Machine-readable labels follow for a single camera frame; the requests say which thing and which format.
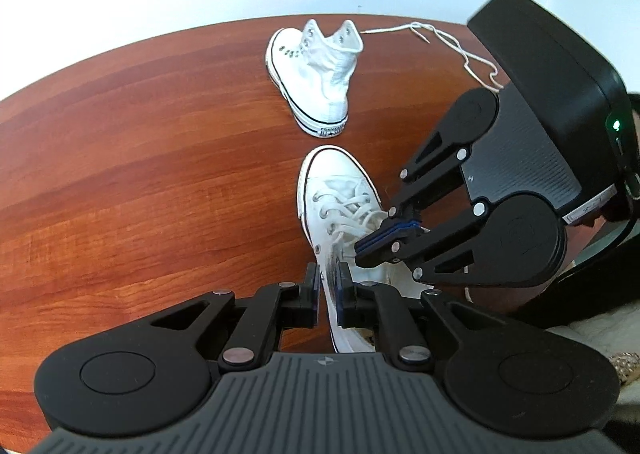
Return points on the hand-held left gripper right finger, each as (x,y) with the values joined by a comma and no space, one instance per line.
(341,296)

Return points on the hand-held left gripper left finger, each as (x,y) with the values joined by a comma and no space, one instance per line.
(315,296)

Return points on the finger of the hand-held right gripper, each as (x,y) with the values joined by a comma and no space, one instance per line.
(380,256)
(390,231)

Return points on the white shoelace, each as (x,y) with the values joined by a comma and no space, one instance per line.
(345,221)
(465,56)

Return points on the cream high-top shoe red stripe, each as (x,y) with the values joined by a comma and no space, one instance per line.
(330,169)

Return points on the white high-top shoe black stripe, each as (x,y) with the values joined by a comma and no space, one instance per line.
(320,84)

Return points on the person's white fleece clothing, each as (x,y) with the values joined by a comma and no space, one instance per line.
(590,334)

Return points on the gold sequined cloth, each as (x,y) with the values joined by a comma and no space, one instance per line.
(627,366)

